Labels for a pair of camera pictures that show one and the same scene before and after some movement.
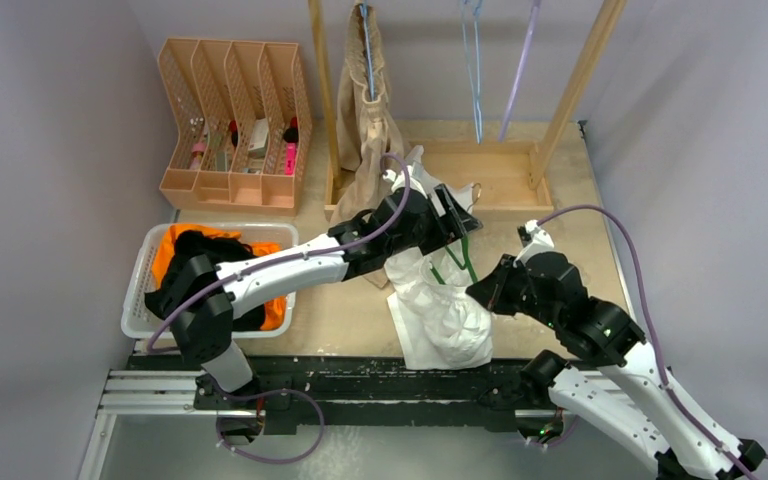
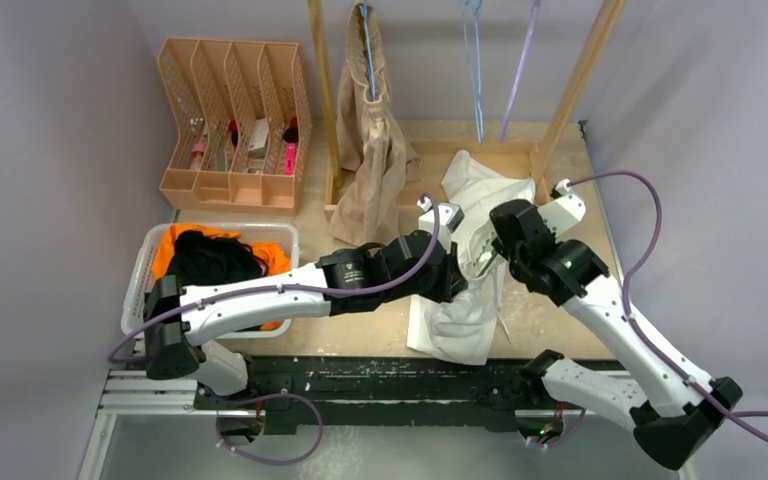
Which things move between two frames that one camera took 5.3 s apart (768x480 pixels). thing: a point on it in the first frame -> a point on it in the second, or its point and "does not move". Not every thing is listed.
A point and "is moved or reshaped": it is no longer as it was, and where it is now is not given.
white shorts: [436, 321] is moved or reshaped
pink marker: [290, 158] does not move
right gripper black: [492, 290] -> [501, 249]
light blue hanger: [476, 108] does not move
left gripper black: [450, 227] -> [452, 281]
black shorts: [223, 252] does not move
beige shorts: [366, 126] does not move
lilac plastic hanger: [519, 68] does not move
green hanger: [467, 262] -> [488, 264]
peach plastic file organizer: [243, 113] does not move
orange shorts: [276, 317] does not move
